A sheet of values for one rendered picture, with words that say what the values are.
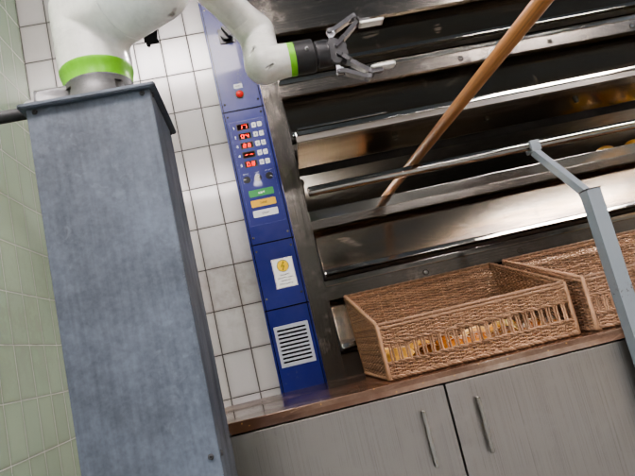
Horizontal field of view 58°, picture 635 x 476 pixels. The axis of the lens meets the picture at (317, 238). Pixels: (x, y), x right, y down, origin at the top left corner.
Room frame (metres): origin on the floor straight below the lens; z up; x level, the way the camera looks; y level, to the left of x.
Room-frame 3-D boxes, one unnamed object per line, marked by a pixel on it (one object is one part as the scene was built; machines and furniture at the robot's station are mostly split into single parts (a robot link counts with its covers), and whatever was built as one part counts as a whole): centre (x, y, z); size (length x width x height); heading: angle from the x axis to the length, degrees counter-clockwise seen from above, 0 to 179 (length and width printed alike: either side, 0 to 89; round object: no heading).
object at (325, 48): (1.49, -0.15, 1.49); 0.09 x 0.07 x 0.08; 96
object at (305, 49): (1.49, -0.08, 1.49); 0.12 x 0.06 x 0.09; 6
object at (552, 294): (1.81, -0.34, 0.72); 0.56 x 0.49 x 0.28; 97
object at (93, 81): (0.96, 0.38, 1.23); 0.26 x 0.15 x 0.06; 97
